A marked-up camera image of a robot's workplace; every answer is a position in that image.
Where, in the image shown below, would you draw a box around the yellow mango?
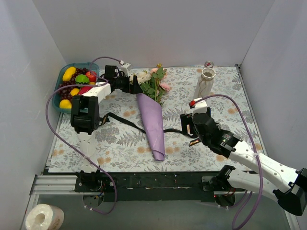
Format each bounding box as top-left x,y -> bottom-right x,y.
62,67 -> 76,81

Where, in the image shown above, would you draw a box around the black ribbon gold lettering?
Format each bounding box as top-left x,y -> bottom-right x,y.
99,112 -> 201,150

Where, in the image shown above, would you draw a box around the white ceramic vase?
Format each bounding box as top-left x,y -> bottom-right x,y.
193,68 -> 216,99

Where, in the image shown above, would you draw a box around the artificial flower bouquet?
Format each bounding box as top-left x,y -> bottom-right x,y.
134,63 -> 170,105

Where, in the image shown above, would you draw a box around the yellow fruit in tray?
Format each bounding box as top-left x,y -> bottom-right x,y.
70,88 -> 80,96

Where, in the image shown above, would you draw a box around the yellow lemon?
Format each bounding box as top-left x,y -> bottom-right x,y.
59,99 -> 72,109

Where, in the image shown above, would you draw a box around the purple pink wrapping paper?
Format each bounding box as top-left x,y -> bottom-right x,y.
136,93 -> 165,161

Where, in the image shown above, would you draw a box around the floral table mat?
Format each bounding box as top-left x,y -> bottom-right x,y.
49,66 -> 267,173

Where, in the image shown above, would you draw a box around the red apple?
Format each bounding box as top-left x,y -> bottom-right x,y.
86,71 -> 96,82

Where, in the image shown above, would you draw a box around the pink dragon fruit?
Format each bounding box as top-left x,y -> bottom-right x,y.
78,86 -> 93,95

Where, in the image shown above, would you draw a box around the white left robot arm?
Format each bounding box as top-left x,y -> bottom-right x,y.
71,75 -> 142,173

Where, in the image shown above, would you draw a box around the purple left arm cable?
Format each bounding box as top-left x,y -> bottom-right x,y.
45,56 -> 123,214

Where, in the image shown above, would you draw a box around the dark red grapes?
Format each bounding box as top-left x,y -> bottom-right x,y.
58,68 -> 89,100

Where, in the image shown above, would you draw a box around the green apple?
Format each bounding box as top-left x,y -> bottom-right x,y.
75,74 -> 90,85

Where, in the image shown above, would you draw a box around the white tissue roll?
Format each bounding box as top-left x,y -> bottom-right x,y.
25,204 -> 64,230

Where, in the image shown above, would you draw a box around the teal plastic fruit tray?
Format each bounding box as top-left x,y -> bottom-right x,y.
52,62 -> 100,113

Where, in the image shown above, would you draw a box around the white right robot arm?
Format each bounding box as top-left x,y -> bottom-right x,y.
180,113 -> 307,216

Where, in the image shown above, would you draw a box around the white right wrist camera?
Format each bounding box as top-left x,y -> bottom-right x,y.
189,98 -> 208,116

